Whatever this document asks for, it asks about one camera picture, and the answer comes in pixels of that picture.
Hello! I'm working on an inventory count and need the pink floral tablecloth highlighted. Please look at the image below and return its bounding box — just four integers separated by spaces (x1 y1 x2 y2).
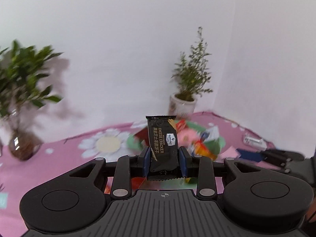
0 111 280 237

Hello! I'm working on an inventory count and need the dark red packet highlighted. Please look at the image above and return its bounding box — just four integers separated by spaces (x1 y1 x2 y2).
134 126 149 144

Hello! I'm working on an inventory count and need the leafy plant in glass vase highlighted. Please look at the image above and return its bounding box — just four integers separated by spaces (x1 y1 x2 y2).
1 40 62 161

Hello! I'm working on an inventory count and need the red wrapped wafer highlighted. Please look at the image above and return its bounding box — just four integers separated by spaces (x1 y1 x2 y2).
104 177 146 194

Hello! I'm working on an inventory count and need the blue white rice cracker pack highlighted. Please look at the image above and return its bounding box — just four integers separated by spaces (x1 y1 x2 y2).
200 126 220 142

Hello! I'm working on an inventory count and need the green plastic bowl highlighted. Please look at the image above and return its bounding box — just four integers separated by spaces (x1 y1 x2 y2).
126 119 226 158

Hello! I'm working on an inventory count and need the black cheese cracker packet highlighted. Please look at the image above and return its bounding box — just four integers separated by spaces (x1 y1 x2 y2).
146 116 182 181

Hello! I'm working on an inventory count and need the pink snack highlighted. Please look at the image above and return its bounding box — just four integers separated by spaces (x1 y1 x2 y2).
177 128 200 147

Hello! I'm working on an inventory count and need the yellow corn snack bag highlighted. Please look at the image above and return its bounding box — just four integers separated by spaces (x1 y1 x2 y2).
193 141 217 161

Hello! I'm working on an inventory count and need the small plant in white pot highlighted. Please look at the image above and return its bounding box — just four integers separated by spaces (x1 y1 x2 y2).
168 26 213 119

